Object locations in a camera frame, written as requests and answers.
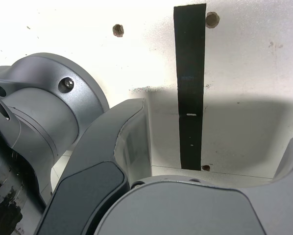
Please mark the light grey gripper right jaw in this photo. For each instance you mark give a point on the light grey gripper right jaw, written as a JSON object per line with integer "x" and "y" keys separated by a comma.
{"x": 180, "y": 210}

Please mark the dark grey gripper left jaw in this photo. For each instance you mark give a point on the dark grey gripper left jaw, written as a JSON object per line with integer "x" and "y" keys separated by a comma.
{"x": 92, "y": 171}

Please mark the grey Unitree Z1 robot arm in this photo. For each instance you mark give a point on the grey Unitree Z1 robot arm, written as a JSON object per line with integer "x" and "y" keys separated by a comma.
{"x": 38, "y": 117}

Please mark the black tape strip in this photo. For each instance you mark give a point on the black tape strip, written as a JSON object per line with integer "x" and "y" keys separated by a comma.
{"x": 189, "y": 61}

